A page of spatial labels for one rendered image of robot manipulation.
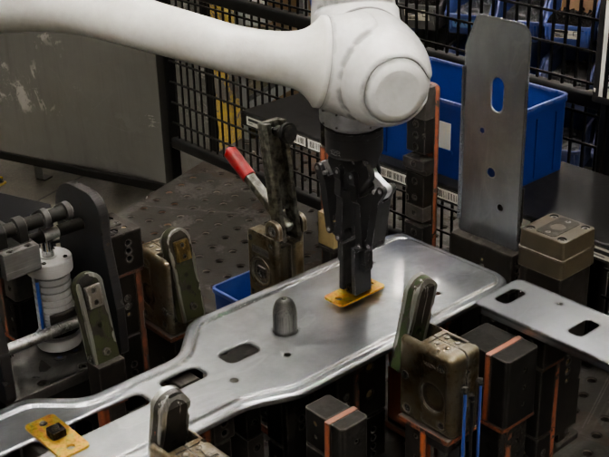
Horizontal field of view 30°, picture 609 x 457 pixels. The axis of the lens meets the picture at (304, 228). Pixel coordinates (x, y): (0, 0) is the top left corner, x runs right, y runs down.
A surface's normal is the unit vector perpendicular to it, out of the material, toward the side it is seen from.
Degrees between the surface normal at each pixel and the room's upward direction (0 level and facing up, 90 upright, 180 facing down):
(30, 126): 91
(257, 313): 0
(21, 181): 0
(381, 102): 89
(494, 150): 90
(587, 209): 0
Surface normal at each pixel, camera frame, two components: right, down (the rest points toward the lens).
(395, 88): 0.30, 0.42
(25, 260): 0.67, 0.30
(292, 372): -0.03, -0.90
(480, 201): -0.74, 0.30
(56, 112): -0.46, 0.44
